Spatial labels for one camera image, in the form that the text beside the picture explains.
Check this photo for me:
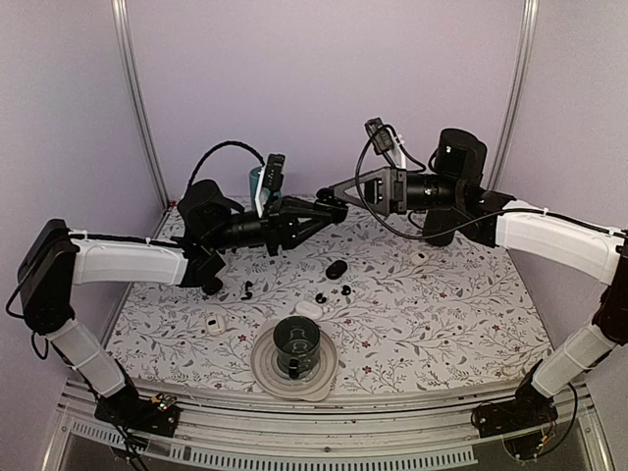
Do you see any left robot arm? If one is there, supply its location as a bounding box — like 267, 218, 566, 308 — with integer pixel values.
9, 180, 347, 426

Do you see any aluminium frame post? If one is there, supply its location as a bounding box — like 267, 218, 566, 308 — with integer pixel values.
111, 0, 171, 208
489, 0, 540, 187

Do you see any grey ceramic plate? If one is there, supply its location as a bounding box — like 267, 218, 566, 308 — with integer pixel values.
250, 321, 340, 402

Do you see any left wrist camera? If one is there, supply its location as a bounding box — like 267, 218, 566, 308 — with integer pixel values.
252, 154, 286, 217

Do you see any small black round case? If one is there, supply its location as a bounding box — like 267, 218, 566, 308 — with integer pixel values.
202, 278, 223, 295

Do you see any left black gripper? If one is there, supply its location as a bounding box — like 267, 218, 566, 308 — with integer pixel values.
206, 194, 333, 255

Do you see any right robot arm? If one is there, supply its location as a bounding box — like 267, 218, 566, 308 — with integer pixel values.
329, 125, 627, 428

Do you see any right aluminium frame post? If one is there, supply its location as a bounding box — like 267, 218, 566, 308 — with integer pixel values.
489, 0, 540, 187

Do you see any cream earbud case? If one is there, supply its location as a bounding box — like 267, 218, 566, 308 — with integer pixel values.
410, 251, 430, 266
205, 314, 227, 337

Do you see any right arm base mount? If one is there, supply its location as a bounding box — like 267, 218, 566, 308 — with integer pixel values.
470, 398, 558, 438

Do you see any dark glass mug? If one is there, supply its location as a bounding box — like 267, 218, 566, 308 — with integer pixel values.
273, 316, 321, 380

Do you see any left aluminium frame post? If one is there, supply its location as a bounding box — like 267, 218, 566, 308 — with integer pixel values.
111, 0, 171, 208

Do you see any black stem earbud pair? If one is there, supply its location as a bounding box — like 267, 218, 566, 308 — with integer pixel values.
241, 281, 253, 300

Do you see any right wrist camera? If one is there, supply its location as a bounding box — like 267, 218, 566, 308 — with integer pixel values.
364, 118, 407, 170

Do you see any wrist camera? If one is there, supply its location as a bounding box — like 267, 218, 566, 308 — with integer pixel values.
364, 118, 407, 170
252, 154, 286, 217

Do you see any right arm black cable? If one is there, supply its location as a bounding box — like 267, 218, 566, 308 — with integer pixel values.
353, 128, 627, 241

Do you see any teal vase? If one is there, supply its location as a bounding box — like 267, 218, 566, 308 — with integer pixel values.
248, 166, 263, 201

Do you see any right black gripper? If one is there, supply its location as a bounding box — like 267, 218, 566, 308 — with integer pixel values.
329, 166, 463, 218

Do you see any black oval earbud case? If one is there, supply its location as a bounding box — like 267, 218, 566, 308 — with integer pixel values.
325, 260, 348, 280

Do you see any black case with gold line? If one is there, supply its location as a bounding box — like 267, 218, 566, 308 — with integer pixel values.
316, 187, 345, 207

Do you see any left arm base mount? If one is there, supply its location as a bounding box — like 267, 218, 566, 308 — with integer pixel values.
94, 390, 181, 438

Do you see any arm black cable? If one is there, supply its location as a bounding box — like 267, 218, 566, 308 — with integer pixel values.
353, 128, 627, 241
188, 140, 266, 187

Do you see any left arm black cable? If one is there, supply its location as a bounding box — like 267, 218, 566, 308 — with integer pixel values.
188, 140, 266, 187

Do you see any dark brown vase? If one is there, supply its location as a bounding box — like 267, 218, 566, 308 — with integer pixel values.
422, 209, 458, 247

